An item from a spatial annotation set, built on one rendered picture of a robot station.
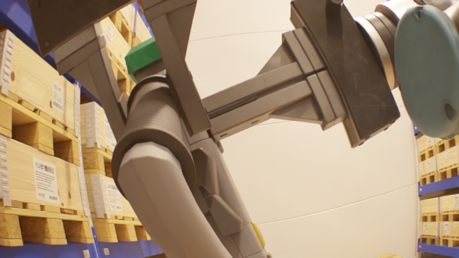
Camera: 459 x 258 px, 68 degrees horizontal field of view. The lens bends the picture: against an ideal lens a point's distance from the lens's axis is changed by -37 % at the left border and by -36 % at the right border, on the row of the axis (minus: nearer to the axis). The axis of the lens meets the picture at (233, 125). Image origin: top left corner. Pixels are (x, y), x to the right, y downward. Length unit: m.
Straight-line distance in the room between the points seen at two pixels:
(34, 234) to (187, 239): 1.30
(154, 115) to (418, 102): 0.15
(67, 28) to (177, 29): 0.08
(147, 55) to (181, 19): 0.10
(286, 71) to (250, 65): 5.84
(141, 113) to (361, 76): 0.19
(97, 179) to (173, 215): 1.88
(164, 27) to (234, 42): 6.05
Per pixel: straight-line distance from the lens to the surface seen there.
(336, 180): 6.00
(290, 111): 0.38
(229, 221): 0.31
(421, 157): 5.93
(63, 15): 0.29
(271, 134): 6.01
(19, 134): 1.52
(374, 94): 0.37
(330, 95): 0.37
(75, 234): 1.78
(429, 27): 0.26
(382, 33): 0.38
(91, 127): 2.12
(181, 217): 0.19
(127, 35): 3.01
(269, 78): 0.38
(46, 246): 1.49
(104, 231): 2.07
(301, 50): 0.38
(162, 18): 0.29
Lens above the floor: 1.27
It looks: 12 degrees up
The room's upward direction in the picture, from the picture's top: 7 degrees counter-clockwise
